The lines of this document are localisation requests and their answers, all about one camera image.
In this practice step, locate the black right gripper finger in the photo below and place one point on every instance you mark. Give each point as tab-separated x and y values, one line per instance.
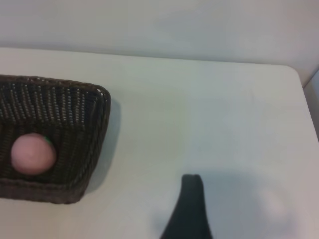
192	211

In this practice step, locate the dark brown wicker basket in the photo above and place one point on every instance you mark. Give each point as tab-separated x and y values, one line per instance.
62	119

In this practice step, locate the pink peach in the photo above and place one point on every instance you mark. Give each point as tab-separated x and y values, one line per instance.
32	154

